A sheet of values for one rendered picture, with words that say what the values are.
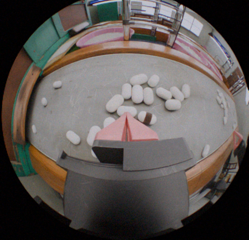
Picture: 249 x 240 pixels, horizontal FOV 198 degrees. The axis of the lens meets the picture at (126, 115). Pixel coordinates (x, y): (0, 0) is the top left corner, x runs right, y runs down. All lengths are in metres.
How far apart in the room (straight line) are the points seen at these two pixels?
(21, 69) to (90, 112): 0.41
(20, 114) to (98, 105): 0.32
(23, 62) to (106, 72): 0.42
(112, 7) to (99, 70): 2.71
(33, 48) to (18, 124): 0.33
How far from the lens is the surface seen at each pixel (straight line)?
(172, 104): 0.15
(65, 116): 0.20
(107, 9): 2.86
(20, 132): 0.36
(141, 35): 0.55
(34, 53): 0.49
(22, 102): 0.36
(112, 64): 0.22
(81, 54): 0.28
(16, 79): 0.44
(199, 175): 0.24
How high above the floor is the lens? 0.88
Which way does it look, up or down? 77 degrees down
